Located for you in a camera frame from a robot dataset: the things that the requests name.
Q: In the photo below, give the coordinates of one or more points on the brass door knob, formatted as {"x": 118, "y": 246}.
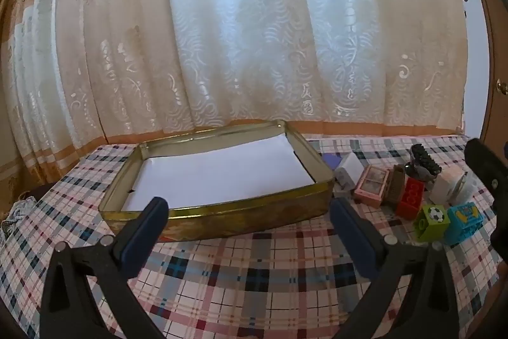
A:
{"x": 503, "y": 87}

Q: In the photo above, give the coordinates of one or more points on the brown wooden door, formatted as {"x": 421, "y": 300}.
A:
{"x": 494, "y": 45}

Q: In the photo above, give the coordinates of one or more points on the pink box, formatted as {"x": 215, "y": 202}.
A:
{"x": 371, "y": 186}

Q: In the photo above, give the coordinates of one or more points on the grey lace cloth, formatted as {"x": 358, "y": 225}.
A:
{"x": 16, "y": 216}

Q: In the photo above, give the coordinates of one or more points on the gold rectangular tin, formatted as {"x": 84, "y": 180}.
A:
{"x": 246, "y": 218}

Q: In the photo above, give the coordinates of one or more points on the black grey toy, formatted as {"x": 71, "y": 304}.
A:
{"x": 424, "y": 160}

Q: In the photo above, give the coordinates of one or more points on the white charger plug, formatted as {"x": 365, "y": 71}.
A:
{"x": 349, "y": 170}

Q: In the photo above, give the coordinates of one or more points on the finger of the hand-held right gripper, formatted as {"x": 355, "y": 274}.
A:
{"x": 486, "y": 168}

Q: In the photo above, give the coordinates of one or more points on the white box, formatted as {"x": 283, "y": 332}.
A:
{"x": 444, "y": 184}

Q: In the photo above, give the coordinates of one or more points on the purple box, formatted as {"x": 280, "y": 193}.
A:
{"x": 329, "y": 160}

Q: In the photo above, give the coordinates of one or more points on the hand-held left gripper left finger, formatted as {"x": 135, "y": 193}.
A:
{"x": 137, "y": 243}

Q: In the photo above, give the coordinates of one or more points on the plaid tablecloth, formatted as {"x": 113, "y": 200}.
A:
{"x": 246, "y": 267}

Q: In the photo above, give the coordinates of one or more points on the white paper sheet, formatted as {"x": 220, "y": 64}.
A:
{"x": 222, "y": 172}

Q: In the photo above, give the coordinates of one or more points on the green building block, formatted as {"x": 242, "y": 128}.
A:
{"x": 430, "y": 224}

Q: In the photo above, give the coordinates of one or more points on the blue building block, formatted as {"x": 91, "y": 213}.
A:
{"x": 464, "y": 222}

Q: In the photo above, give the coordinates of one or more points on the cream lace curtain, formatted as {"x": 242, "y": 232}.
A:
{"x": 238, "y": 25}

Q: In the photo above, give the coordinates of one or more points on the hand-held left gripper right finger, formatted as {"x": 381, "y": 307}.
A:
{"x": 357, "y": 239}

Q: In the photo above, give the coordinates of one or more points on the brown comb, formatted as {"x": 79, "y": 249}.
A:
{"x": 397, "y": 184}

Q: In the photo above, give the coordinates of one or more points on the red building block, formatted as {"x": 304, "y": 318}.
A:
{"x": 410, "y": 200}

